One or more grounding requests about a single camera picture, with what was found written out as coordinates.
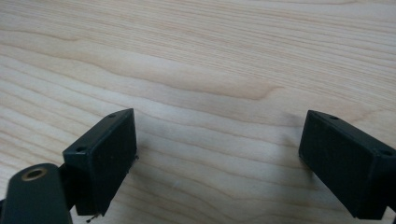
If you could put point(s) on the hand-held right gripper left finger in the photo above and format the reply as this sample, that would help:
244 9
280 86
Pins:
102 161

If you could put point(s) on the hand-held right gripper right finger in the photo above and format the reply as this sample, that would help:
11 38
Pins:
345 165

